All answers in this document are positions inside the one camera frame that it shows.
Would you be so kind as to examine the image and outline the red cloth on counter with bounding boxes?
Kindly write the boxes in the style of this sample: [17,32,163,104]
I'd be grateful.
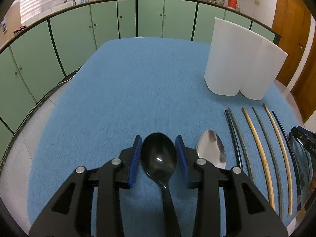
[13,26,27,35]

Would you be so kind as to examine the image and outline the grey chopstick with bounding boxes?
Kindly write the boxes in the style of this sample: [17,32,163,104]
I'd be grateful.
[228,107,255,183]
[252,107,284,219]

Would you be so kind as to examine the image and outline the light wooden chopstick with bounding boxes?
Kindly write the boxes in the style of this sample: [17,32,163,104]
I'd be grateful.
[242,108,275,209]
[262,103,294,216]

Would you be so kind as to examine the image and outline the black plastic spoon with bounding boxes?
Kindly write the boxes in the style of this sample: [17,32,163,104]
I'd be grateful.
[140,133,181,236]

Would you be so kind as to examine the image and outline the black chopstick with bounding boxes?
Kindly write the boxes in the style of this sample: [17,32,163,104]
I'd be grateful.
[225,109,243,170]

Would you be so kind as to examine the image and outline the shiny metal spoon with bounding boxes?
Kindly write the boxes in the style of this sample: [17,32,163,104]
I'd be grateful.
[196,130,227,169]

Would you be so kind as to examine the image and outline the white plastic utensil holder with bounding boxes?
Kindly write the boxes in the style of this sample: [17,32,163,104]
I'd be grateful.
[204,18,288,101]

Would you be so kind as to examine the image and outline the green lower kitchen cabinets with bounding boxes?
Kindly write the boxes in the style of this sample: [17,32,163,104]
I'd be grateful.
[1,0,281,157]

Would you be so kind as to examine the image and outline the brown wooden door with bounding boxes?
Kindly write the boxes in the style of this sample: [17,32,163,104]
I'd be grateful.
[291,35,316,123]
[272,0,311,86]

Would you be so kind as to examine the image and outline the cardboard box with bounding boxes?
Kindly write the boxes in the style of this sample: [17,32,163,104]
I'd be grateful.
[0,2,21,47]

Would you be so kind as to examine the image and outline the blue table cloth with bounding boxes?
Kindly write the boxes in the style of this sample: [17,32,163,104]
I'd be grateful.
[27,38,297,236]

